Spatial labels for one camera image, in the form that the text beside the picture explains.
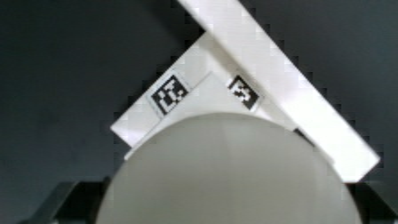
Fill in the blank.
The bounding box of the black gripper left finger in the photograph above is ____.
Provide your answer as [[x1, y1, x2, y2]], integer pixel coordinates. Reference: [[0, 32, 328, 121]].
[[18, 180, 111, 224]]

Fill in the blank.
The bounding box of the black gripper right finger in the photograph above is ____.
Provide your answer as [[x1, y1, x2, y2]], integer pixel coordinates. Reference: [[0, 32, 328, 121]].
[[347, 182, 398, 224]]

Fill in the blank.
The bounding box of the white lamp bulb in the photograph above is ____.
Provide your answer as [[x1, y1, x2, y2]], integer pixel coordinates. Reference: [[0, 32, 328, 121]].
[[97, 113, 363, 224]]

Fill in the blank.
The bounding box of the white L-shaped fence wall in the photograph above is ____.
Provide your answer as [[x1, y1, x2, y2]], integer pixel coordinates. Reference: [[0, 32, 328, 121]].
[[178, 0, 381, 183]]

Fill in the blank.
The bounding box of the white lamp base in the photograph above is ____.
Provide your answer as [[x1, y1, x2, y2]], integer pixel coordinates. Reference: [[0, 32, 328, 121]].
[[111, 34, 299, 158]]

